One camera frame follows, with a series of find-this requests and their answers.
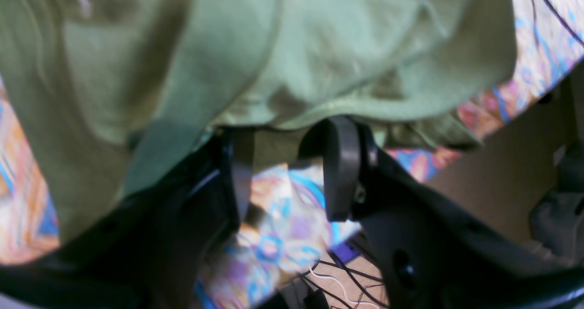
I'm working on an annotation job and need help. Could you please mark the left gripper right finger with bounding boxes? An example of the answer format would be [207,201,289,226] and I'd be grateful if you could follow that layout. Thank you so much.
[299,116,583,309]

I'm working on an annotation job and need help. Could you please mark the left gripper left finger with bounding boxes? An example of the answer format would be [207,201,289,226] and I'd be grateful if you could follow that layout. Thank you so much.
[0,128,254,309]

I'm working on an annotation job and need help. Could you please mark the olive green t-shirt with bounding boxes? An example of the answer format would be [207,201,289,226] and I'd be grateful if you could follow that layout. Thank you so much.
[1,0,517,242]

